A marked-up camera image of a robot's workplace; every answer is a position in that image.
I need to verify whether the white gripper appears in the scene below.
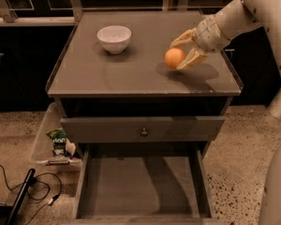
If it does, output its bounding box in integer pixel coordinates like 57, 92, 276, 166
170, 15, 229, 69

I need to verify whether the orange fruit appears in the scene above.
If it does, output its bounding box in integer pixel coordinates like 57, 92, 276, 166
164, 48, 185, 69

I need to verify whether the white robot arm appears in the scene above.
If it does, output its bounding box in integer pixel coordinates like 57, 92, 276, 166
171, 0, 281, 225

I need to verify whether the top drawer front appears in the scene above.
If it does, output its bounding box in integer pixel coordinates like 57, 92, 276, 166
60, 116, 224, 143

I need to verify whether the grey drawer cabinet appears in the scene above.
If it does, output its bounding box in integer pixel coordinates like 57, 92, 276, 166
45, 10, 244, 225

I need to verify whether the round metal drawer knob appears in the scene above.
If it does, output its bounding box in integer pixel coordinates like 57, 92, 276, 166
140, 128, 149, 137

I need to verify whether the open middle drawer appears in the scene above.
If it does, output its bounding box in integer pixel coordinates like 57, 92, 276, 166
71, 143, 218, 225

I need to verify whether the white ceramic bowl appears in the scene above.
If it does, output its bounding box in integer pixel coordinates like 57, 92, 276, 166
96, 25, 132, 54

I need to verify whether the green snack bag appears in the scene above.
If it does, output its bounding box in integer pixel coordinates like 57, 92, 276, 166
46, 127, 67, 157

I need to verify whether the clear plastic storage bin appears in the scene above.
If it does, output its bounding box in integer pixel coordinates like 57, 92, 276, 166
30, 102, 81, 167

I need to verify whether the black bar on floor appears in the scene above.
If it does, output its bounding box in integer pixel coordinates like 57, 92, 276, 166
5, 169, 36, 225

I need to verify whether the black cable on floor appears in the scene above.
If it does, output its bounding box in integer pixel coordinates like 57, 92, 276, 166
0, 163, 64, 225

